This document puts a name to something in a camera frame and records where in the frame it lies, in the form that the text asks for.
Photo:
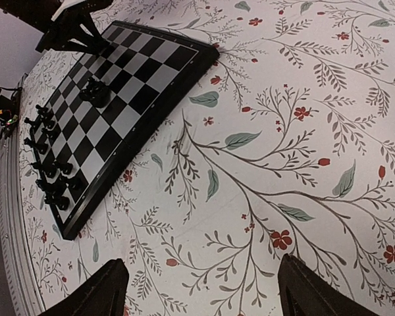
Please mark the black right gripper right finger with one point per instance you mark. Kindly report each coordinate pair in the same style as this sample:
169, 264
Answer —
302, 292

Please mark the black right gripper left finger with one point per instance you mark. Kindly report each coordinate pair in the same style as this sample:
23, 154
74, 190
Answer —
104, 293

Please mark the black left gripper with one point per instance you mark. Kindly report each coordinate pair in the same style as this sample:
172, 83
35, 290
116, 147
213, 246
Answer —
66, 25

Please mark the black chess piece cluster piece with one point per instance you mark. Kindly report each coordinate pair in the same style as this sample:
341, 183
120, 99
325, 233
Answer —
96, 93

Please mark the black and grey chessboard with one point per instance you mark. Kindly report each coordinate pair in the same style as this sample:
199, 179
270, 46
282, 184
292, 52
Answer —
149, 72

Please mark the floral patterned table mat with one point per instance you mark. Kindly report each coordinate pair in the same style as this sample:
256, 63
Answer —
285, 146

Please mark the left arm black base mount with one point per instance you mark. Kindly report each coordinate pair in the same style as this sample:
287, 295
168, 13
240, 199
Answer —
9, 110

